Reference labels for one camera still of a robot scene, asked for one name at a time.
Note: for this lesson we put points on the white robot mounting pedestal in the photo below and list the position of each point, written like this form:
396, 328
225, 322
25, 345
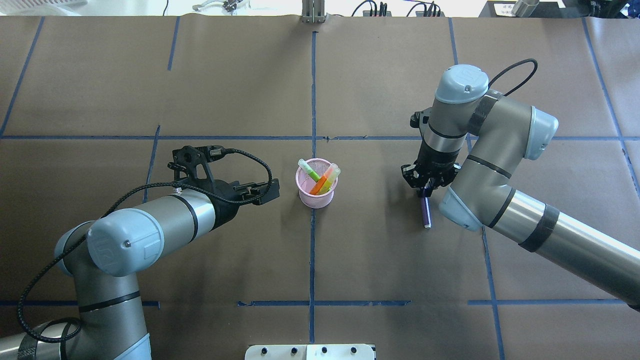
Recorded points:
335, 351

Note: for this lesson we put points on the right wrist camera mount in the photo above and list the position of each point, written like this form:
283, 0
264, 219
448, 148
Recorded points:
420, 119

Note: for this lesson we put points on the pink mesh pen holder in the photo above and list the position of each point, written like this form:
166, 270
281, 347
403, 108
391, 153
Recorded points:
305, 184

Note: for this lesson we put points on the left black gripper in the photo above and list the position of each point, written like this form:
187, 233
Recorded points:
226, 206

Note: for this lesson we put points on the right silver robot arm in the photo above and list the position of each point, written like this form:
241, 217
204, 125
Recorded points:
473, 140

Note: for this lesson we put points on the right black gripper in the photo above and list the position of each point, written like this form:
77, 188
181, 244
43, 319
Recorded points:
436, 161

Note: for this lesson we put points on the purple highlighter pen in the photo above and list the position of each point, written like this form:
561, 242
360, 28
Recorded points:
426, 213

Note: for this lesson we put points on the small metal cup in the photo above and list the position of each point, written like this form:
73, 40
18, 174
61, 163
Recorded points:
524, 8

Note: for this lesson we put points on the yellow highlighter pen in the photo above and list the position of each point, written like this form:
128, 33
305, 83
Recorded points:
331, 178

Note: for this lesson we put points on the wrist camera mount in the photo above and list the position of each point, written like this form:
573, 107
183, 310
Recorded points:
420, 119
190, 165

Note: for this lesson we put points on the orange highlighter pen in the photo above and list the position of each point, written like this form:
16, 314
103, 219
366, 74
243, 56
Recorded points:
320, 184

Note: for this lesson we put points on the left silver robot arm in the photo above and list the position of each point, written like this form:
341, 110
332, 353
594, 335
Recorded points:
104, 257

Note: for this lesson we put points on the black power strip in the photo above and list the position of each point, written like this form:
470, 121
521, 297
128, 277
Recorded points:
398, 8

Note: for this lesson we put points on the green highlighter pen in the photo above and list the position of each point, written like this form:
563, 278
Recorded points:
310, 172

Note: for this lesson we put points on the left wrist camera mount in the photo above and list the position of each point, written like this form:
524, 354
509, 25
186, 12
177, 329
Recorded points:
190, 165

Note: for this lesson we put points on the aluminium frame post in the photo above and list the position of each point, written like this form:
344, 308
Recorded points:
313, 11

